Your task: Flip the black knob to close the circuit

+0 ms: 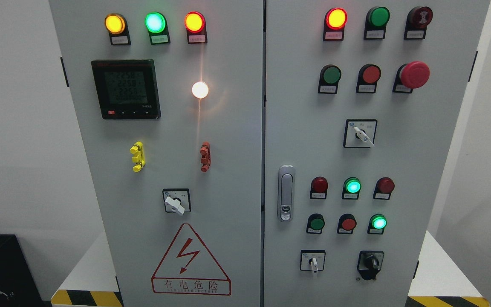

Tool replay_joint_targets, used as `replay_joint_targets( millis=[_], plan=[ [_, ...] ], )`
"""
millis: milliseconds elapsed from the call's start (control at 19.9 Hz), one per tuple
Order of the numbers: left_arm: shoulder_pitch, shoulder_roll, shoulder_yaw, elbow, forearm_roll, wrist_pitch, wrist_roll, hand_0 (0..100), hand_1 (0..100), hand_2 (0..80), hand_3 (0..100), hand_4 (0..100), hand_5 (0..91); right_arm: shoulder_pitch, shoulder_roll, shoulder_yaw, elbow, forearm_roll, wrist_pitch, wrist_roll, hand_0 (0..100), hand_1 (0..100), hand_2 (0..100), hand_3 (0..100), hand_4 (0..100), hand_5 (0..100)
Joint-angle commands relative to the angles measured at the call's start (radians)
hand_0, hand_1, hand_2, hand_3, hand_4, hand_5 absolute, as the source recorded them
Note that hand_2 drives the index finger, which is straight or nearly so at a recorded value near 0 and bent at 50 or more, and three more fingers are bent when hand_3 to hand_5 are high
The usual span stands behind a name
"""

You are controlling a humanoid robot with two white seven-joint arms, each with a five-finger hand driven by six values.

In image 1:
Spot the black rotary knob switch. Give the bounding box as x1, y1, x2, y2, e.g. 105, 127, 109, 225
357, 250, 384, 281

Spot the red test terminal block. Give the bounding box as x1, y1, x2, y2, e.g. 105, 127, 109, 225
199, 142, 211, 173

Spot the white lit indicator lamp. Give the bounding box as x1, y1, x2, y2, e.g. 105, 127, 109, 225
191, 81, 210, 99

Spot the dark red indicator left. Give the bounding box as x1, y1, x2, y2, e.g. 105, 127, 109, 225
310, 177, 329, 200

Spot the dark red indicator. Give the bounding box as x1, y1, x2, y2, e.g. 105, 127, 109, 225
373, 177, 395, 200
310, 177, 329, 200

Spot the left grey cabinet door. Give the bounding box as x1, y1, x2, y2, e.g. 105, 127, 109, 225
49, 0, 263, 307

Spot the grey cabinet door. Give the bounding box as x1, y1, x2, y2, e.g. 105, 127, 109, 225
49, 0, 263, 307
264, 0, 490, 307

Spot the green push button lower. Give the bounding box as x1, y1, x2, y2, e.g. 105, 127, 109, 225
306, 213, 325, 235

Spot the green push button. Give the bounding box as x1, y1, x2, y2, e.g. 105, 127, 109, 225
363, 6, 390, 40
306, 213, 325, 235

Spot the yellow test terminal block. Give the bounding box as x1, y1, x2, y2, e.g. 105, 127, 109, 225
129, 141, 146, 173

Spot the green lit indicator middle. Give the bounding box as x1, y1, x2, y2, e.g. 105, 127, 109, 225
342, 177, 362, 200

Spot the green push button second row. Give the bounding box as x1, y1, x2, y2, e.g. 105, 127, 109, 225
318, 64, 341, 95

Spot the red push button lower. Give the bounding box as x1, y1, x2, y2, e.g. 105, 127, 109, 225
337, 214, 357, 235

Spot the red electrical hazard sticker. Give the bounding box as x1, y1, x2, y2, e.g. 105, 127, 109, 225
151, 223, 231, 296

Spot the right grey cabinet door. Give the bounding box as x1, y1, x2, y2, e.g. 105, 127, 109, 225
264, 0, 490, 307

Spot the black digital power meter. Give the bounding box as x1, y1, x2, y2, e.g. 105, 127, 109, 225
91, 59, 161, 120

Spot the red indicator light top left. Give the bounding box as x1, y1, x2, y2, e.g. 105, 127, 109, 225
184, 11, 207, 43

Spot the dark red indicator right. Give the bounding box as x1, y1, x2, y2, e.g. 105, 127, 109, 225
373, 177, 395, 200

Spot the red push button second row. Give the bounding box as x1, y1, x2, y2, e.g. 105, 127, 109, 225
356, 64, 381, 94

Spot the green lit button lower right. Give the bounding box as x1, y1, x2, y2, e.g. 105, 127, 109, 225
367, 214, 387, 235

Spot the green indicator light top left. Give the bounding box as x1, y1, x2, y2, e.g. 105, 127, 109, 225
144, 12, 171, 45

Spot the red lit indicator top right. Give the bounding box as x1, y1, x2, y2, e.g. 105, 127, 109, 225
323, 7, 348, 41

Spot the yellow indicator light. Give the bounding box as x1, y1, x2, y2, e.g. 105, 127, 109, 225
104, 13, 131, 46

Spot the red emergency stop button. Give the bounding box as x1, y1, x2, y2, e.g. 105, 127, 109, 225
392, 61, 430, 94

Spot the green push button top right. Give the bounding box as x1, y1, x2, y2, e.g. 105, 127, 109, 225
363, 6, 390, 40

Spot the dark red buzzer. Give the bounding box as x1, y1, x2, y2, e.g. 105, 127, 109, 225
403, 6, 433, 40

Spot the white platform with hazard stripes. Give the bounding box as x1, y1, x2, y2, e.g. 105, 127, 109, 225
51, 232, 490, 307

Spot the black box bottom left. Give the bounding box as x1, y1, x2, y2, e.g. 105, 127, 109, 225
0, 235, 43, 307

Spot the silver door lock handle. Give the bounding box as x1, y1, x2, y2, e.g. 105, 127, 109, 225
278, 165, 295, 222

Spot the white selector switch left door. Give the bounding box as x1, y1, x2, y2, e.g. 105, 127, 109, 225
162, 188, 192, 216

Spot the white selector switch upper right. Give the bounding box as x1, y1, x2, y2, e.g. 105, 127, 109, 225
343, 119, 378, 148

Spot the white selector switch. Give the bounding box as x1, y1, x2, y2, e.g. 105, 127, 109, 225
343, 119, 378, 148
299, 249, 326, 277

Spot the white selector switch bottom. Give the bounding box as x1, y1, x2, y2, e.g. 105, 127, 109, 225
299, 249, 326, 277

